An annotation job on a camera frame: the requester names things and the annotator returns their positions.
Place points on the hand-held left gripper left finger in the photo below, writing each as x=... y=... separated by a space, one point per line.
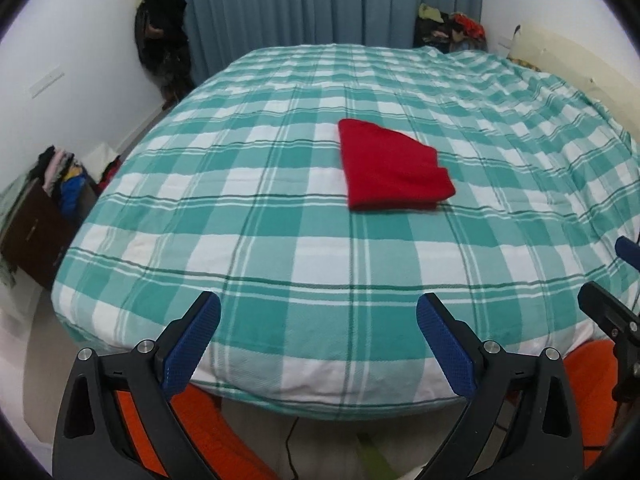
x=192 y=342

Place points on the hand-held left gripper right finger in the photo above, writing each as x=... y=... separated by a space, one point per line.
x=445 y=342

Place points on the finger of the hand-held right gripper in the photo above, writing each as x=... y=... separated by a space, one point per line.
x=627 y=249
x=607 y=307

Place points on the red sweater with white animal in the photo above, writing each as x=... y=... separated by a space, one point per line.
x=390 y=170

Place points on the stack of folded clothes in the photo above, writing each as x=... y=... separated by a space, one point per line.
x=62 y=175

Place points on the pile of colourful clothes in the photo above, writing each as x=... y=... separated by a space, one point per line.
x=450 y=27

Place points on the black hanging clothes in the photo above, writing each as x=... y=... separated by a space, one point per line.
x=162 y=35

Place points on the bed with green plaid sheet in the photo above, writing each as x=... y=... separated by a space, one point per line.
x=250 y=210

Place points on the red cloth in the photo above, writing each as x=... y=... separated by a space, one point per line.
x=110 y=175

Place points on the dark brown cabinet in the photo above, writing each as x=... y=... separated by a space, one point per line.
x=35 y=235

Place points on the cream headboard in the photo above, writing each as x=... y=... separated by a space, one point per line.
x=565 y=55

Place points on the white bag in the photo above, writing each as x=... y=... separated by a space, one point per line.
x=100 y=155

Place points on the pale green cloth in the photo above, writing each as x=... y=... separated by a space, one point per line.
x=10 y=220

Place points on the blue-grey curtain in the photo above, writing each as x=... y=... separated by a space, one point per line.
x=325 y=5

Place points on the white wall plate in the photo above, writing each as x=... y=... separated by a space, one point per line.
x=46 y=83

